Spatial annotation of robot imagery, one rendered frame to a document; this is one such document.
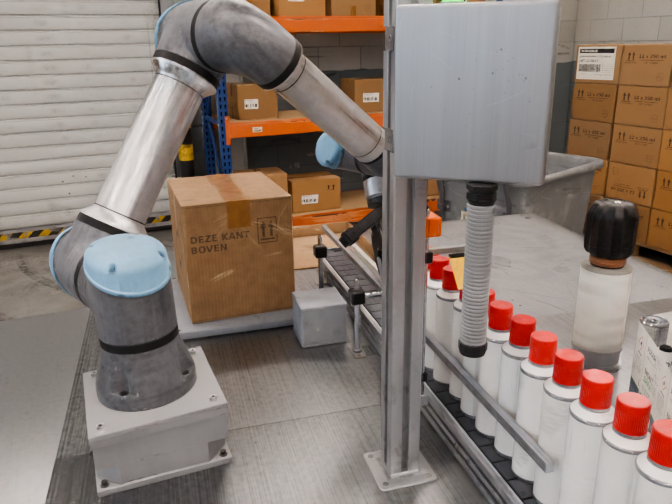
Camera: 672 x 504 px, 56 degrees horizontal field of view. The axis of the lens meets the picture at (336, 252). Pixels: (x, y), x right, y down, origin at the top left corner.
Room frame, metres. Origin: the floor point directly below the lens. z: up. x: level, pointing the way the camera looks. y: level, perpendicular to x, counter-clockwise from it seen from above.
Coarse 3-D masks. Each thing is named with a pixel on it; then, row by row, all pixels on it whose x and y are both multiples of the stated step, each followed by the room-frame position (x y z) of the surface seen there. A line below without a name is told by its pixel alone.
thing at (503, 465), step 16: (336, 256) 1.62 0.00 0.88; (352, 272) 1.50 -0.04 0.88; (368, 288) 1.39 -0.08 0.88; (368, 304) 1.29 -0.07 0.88; (432, 384) 0.94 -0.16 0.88; (448, 400) 0.89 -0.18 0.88; (464, 416) 0.85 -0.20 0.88; (480, 448) 0.76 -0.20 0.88; (496, 464) 0.73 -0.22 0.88; (512, 480) 0.69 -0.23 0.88; (528, 496) 0.66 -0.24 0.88
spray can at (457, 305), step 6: (456, 300) 0.92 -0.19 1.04; (456, 306) 0.90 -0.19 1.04; (456, 312) 0.90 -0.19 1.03; (456, 318) 0.90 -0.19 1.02; (456, 324) 0.90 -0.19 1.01; (456, 330) 0.90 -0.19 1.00; (456, 336) 0.90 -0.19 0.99; (456, 342) 0.90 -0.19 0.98; (456, 348) 0.90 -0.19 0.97; (456, 354) 0.90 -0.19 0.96; (462, 360) 0.89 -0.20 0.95; (462, 366) 0.89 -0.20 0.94; (450, 372) 0.91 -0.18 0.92; (450, 378) 0.91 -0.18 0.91; (456, 378) 0.89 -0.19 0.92; (450, 384) 0.91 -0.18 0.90; (456, 384) 0.89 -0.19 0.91; (450, 390) 0.91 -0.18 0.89; (456, 390) 0.89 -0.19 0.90; (456, 396) 0.89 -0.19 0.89
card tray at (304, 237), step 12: (300, 228) 1.96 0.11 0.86; (312, 228) 1.97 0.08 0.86; (336, 228) 2.00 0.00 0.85; (300, 240) 1.92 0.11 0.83; (312, 240) 1.92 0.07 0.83; (324, 240) 1.92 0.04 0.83; (360, 240) 1.87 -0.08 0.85; (300, 252) 1.80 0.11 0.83; (312, 252) 1.80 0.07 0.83; (372, 252) 1.75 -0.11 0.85; (300, 264) 1.69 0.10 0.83; (312, 264) 1.69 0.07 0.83
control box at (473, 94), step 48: (528, 0) 0.68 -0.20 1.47; (432, 48) 0.71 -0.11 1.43; (480, 48) 0.69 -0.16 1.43; (528, 48) 0.68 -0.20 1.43; (432, 96) 0.71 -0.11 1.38; (480, 96) 0.69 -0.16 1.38; (528, 96) 0.67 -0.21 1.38; (432, 144) 0.71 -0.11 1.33; (480, 144) 0.69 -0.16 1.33; (528, 144) 0.67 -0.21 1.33
